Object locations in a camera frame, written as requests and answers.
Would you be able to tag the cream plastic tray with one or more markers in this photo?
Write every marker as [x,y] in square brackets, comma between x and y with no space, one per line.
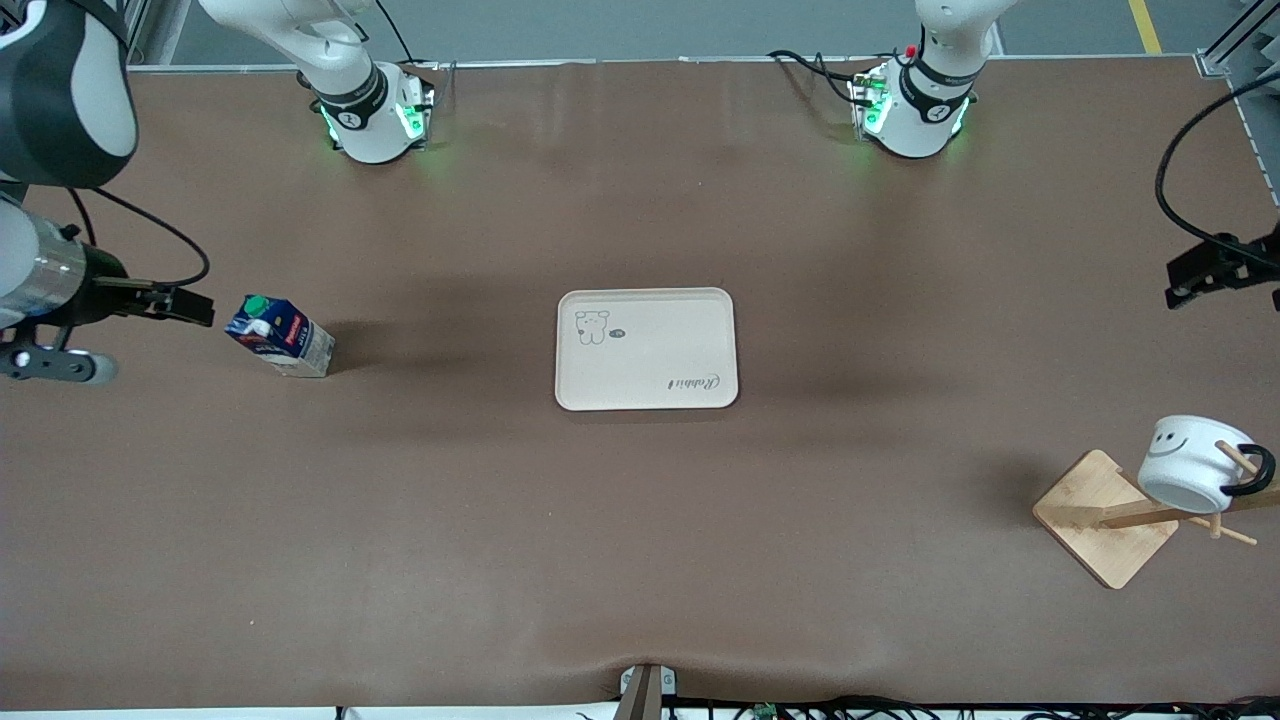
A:
[650,370]

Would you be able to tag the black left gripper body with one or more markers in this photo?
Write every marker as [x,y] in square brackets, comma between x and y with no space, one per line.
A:
[1262,257]

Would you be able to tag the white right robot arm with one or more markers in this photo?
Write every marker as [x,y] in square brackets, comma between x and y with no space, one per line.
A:
[365,125]

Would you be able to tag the aluminium frame with black struts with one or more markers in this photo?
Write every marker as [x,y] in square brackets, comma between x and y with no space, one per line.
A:
[150,30]

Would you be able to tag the aluminium frame corner post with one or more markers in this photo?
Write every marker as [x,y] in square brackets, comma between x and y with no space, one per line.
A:
[1215,62]

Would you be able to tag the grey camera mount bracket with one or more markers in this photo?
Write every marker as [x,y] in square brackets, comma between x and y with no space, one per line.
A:
[645,695]

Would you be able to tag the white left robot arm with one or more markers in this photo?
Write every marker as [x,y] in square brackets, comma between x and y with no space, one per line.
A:
[915,110]

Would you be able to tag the wooden mug tree rack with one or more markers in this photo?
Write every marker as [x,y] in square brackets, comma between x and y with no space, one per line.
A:
[1100,540]

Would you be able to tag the blue milk carton green cap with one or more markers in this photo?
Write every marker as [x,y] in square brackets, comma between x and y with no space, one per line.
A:
[280,340]

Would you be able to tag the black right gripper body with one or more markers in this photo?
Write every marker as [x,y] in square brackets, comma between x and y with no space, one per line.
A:
[100,283]

